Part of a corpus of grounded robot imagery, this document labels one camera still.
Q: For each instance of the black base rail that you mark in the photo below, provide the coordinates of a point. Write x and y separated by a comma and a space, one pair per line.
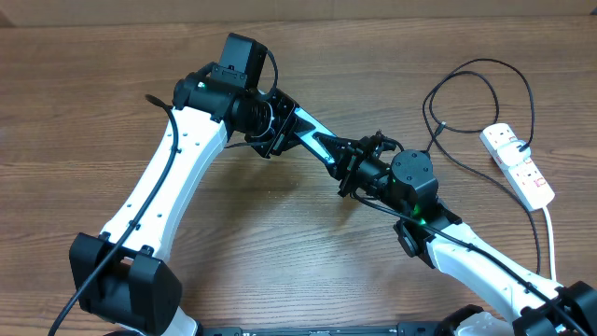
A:
416, 328

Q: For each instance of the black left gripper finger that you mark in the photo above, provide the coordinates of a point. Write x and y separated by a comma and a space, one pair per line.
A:
288, 141
307, 126

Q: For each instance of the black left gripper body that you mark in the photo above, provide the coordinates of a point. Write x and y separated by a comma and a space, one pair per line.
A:
283, 117

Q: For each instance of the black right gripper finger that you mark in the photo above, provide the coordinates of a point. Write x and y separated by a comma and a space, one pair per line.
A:
335, 147
338, 170

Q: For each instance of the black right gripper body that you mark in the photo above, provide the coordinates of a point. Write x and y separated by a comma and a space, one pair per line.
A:
365, 171

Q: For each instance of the white charger plug adapter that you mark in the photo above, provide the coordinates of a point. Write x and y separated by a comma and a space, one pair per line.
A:
512, 154

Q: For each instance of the blue Samsung smartphone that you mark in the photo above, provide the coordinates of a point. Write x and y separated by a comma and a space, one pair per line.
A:
309, 142

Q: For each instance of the white power strip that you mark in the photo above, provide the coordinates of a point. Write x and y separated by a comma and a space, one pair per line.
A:
526, 180

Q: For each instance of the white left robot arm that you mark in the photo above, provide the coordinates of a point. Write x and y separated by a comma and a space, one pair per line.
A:
121, 274

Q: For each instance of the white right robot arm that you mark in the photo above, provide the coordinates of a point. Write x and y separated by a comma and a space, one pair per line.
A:
526, 303

